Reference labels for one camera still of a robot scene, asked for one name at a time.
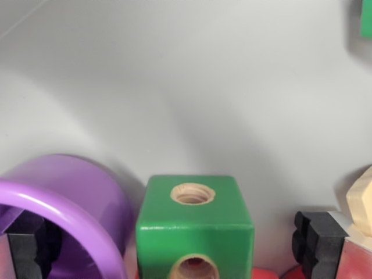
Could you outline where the black metal gripper left finger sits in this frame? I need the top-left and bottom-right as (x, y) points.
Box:
(0, 216), (63, 279)

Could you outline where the grey plastic bin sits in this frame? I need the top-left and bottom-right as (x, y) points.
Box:
(0, 0), (372, 279)

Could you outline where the black metal gripper right finger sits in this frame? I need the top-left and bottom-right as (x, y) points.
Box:
(292, 210), (372, 279)

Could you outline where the green wooden cube with holes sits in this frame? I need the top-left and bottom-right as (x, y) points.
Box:
(135, 174), (255, 279)

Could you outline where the purple plastic cup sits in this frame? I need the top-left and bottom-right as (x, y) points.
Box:
(0, 153), (135, 279)

